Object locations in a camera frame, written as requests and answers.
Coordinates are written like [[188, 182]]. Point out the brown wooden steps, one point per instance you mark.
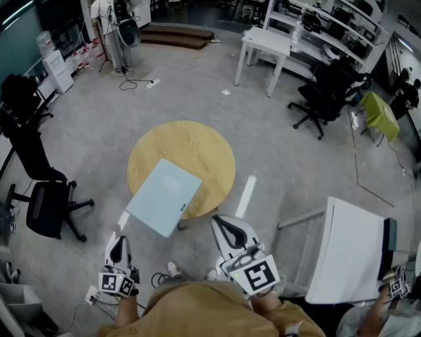
[[177, 34]]

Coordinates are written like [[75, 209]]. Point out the light blue square board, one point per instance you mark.
[[164, 200]]

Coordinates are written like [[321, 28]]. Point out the person's white shoe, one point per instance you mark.
[[211, 274], [173, 269]]

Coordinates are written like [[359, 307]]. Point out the green cloth covered table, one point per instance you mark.
[[380, 113]]

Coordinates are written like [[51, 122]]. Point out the person's left white shoe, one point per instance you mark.
[[173, 269]]

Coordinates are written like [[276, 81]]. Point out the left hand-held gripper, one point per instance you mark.
[[115, 283]]

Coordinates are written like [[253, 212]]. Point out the wooden coat stand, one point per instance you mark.
[[106, 49]]

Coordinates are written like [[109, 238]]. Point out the black office chair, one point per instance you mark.
[[46, 210], [332, 92], [19, 95]]

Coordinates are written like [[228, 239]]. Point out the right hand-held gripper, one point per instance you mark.
[[260, 274]]

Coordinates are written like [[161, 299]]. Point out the white shelving unit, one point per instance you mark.
[[329, 36]]

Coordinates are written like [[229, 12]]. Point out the white power strip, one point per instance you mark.
[[92, 294], [153, 83]]

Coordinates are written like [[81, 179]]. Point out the white water dispenser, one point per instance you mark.
[[59, 70]]

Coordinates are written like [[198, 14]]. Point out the round wooden table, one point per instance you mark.
[[184, 145]]

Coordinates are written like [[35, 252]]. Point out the person's right forearm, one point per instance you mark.
[[264, 301]]

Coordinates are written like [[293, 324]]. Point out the person's right white shoe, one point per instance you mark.
[[211, 274]]

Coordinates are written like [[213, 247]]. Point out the person's left forearm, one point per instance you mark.
[[128, 312]]

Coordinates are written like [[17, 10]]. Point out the white square table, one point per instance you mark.
[[266, 41]]

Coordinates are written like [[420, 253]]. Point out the person's mustard shirt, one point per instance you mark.
[[204, 312]]

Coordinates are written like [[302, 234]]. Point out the black wristband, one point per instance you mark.
[[134, 292]]

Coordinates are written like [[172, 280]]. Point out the cluster of clear water jugs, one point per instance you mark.
[[87, 54]]

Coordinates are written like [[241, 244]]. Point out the white rectangular table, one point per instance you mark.
[[348, 250]]

